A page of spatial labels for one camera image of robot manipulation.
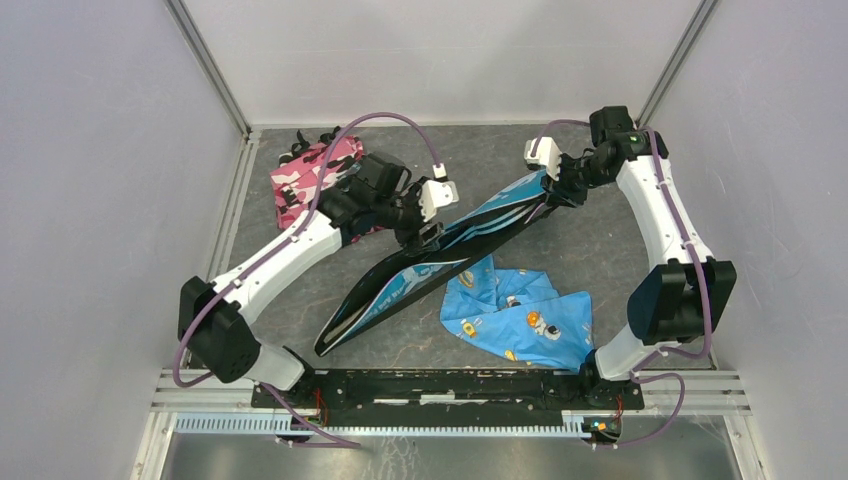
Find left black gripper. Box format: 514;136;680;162
375;178;446;258

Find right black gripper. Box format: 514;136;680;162
539;151;611;209

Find blue sport racket bag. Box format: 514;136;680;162
313;171;580;357

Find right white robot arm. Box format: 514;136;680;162
524;106;737;408

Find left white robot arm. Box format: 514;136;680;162
172;154;458;408

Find pink camouflage shorts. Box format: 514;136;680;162
270;127;365;231

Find blue astronaut print cloth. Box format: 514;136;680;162
439;255;594;372

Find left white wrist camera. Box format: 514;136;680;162
418;164;459;222

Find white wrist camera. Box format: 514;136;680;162
418;164;459;222
524;136;562;181

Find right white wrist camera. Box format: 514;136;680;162
524;136;562;181

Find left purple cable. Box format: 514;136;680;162
172;111;446;452

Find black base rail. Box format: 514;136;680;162
280;368;645;434

